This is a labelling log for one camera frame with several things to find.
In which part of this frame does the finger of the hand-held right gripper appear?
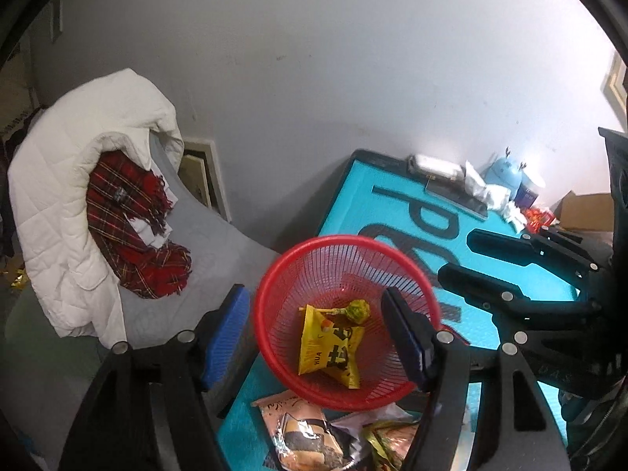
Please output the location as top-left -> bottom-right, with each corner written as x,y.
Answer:
436,262 -> 605,330
466,226 -> 602,283

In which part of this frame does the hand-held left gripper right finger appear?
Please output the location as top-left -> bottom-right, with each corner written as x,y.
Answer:
381,287 -> 572,471

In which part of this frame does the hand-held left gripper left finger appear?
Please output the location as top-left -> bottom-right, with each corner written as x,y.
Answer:
58,283 -> 253,471

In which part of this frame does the green lollipop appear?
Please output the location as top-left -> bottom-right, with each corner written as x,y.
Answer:
314,299 -> 370,325

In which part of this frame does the yellow snack packet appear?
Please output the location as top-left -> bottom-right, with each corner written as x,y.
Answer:
298,304 -> 366,389

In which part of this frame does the red plastic mesh basket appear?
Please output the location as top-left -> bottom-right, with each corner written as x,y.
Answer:
254,235 -> 442,412

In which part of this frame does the green red snack packet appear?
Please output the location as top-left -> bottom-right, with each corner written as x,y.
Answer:
360,419 -> 423,471

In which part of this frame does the dark silver snack packet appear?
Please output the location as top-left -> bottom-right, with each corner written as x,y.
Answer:
326,405 -> 418,471

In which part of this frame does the orange biscuit packet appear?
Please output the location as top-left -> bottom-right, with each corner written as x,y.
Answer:
251,390 -> 354,471

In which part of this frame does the red crinkled snack packet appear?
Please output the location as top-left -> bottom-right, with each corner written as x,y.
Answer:
521,206 -> 557,234

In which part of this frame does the crumpled white tissue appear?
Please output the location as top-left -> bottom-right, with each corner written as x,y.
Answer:
464,159 -> 528,234

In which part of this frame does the white jar dark label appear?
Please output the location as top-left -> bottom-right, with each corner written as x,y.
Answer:
513,172 -> 546,209

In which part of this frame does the dark smartphone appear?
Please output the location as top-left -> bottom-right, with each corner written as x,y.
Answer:
424,177 -> 489,219

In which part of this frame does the blue antlered figurine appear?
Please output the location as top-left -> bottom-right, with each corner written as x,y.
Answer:
483,146 -> 528,202

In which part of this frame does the grey chair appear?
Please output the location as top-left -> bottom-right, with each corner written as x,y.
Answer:
100,132 -> 283,418

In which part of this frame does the cardboard box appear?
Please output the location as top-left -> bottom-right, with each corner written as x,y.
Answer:
557,190 -> 616,231

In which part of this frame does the white plastic case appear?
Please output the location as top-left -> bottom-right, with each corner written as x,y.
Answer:
407,153 -> 467,180

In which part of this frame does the teal printed mat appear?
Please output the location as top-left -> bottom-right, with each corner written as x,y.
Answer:
216,150 -> 584,471

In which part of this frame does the framed picture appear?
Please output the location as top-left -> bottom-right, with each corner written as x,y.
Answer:
177,138 -> 232,224

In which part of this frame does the red plaid scarf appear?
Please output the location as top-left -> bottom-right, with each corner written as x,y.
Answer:
86,151 -> 193,300

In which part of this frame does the green cushion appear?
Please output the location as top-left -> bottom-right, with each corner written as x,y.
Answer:
2,287 -> 111,369

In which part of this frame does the gold foil packet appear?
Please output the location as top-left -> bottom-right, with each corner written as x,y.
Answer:
0,267 -> 30,292

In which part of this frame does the white quilted jacket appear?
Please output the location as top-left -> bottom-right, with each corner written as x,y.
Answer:
7,68 -> 183,349

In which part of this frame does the cream board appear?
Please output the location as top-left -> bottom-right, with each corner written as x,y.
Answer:
0,51 -> 35,131

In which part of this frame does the wall intercom panel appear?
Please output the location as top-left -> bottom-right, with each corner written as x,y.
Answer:
602,51 -> 628,131

